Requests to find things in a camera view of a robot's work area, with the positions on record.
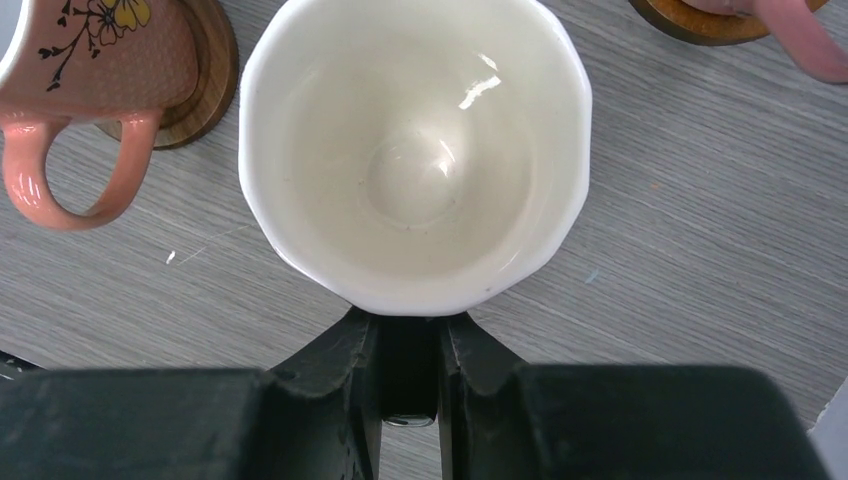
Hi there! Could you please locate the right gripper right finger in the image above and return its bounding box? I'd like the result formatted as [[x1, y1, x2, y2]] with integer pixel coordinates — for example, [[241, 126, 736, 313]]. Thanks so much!
[[435, 314, 828, 479]]

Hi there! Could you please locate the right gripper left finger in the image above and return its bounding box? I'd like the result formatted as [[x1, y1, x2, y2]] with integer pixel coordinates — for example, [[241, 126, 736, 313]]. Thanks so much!
[[1, 309, 380, 479]]

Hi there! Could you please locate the black mug white inside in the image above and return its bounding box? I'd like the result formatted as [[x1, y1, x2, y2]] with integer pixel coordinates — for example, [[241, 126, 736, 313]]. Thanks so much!
[[237, 0, 594, 428]]

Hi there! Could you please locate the dark wooden coaster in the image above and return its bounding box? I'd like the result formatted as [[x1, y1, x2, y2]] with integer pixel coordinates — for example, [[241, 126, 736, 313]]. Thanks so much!
[[95, 0, 240, 151]]

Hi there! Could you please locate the pink mug white inside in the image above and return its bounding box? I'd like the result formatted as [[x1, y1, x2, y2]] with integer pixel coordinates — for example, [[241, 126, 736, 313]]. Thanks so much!
[[1, 1, 198, 230]]

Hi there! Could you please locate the ridged wooden coaster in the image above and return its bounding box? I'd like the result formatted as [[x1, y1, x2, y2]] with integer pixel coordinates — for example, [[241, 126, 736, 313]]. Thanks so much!
[[627, 0, 831, 48]]

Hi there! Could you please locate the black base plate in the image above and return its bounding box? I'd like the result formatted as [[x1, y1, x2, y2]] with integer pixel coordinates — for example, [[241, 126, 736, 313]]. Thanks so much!
[[0, 351, 41, 380]]

